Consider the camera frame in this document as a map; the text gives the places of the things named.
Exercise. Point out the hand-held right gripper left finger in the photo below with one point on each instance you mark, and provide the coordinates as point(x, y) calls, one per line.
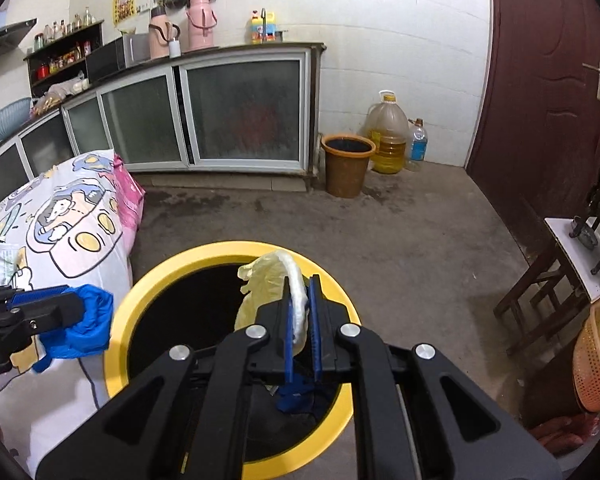
point(288, 332)

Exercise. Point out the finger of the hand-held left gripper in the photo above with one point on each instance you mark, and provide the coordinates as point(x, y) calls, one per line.
point(55, 316)
point(35, 296)

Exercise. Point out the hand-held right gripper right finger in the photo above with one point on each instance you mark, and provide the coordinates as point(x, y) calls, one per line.
point(314, 332)

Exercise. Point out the blue plastic bag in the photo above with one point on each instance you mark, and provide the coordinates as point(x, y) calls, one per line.
point(91, 331)

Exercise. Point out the pale yellow plastic bag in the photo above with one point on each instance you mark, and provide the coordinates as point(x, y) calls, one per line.
point(260, 300)

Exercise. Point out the yellow rimmed black bin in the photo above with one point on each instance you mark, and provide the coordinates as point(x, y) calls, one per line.
point(145, 290)

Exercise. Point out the green white snack wrapper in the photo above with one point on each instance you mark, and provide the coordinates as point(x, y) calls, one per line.
point(7, 260)

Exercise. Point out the cartoon printed blanket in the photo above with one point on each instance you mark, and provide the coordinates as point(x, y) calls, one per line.
point(70, 240)

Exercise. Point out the blue plastic scrap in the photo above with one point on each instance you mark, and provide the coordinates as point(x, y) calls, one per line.
point(295, 400)

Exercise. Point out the brown plastic bucket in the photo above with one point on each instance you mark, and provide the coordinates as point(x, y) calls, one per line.
point(345, 170)

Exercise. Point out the blue plastic basket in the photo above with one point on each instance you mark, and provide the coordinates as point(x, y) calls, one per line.
point(5, 120)

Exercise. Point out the plastic bags of food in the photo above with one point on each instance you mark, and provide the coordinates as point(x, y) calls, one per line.
point(55, 95)

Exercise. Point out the large cooking oil jug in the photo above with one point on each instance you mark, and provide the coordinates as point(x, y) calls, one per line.
point(387, 135)

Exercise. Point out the clear water bottle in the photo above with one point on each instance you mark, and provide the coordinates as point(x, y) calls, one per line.
point(417, 147)

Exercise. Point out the dark wooden stool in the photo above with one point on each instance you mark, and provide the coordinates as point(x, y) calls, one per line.
point(535, 290)

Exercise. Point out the kitchen cabinet with glass doors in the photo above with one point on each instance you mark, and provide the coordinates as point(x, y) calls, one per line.
point(240, 105)

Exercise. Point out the row of spice jars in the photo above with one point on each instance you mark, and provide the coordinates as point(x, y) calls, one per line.
point(62, 57)

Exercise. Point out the black microwave oven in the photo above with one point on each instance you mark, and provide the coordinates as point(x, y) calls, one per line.
point(110, 59)

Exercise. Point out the grey range hood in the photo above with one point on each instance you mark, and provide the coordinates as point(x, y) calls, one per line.
point(5, 35)

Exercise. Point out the white board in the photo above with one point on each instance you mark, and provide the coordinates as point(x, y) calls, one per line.
point(562, 240)

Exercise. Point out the dark wooden spice shelf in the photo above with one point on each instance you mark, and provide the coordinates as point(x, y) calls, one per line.
point(95, 35)

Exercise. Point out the row of glass bottles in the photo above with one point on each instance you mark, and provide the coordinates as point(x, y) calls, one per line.
point(60, 27)

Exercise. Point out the orange plastic basket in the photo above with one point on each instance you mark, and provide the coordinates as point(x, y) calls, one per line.
point(592, 370)

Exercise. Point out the small white cup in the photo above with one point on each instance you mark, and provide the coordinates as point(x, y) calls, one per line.
point(174, 48)

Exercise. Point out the yellow detergent bottle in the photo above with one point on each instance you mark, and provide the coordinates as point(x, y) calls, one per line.
point(257, 30)

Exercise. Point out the metal faucet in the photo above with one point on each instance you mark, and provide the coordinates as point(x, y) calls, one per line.
point(263, 16)

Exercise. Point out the large pink thermos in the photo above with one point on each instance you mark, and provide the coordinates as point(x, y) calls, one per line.
point(200, 20)

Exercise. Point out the dark red door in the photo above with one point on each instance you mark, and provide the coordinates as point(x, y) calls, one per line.
point(535, 85)

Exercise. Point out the yellow wall poster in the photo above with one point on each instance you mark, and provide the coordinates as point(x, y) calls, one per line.
point(124, 5)

